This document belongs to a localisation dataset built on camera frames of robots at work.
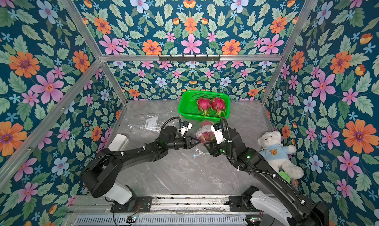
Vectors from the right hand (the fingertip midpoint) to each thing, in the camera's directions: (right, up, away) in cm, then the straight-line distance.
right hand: (211, 139), depth 74 cm
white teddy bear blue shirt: (+38, -10, +8) cm, 40 cm away
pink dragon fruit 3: (-2, +1, +12) cm, 12 cm away
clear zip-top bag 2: (-42, +7, +22) cm, 48 cm away
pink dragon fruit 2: (-2, +19, +34) cm, 39 cm away
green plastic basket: (-16, +21, +42) cm, 49 cm away
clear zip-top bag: (-5, -6, +6) cm, 10 cm away
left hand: (-5, -2, +4) cm, 7 cm away
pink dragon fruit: (+8, +20, +33) cm, 40 cm away
